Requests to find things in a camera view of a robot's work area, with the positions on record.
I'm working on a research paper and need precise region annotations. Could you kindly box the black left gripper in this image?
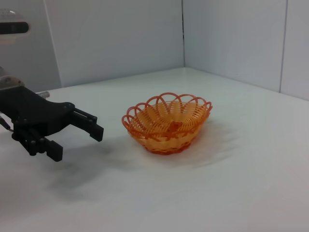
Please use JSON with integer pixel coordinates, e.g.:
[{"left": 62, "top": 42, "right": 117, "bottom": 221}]
[{"left": 0, "top": 86, "right": 105, "bottom": 163}]

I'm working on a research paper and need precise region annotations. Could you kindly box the orange woven plastic basket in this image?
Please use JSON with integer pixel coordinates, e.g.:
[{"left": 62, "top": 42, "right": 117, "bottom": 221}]
[{"left": 121, "top": 92, "right": 213, "bottom": 155}]

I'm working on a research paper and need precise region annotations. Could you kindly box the thin left gripper cable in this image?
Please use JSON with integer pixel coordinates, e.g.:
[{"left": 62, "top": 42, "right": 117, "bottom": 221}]
[{"left": 0, "top": 116, "right": 12, "bottom": 132}]

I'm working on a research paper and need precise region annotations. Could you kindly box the silver left gripper cable connector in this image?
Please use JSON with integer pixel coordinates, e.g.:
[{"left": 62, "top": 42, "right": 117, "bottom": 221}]
[{"left": 35, "top": 90, "right": 51, "bottom": 100}]

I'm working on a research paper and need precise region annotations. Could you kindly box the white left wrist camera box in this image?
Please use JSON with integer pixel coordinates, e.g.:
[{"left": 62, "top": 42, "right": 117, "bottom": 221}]
[{"left": 0, "top": 8, "right": 31, "bottom": 45}]

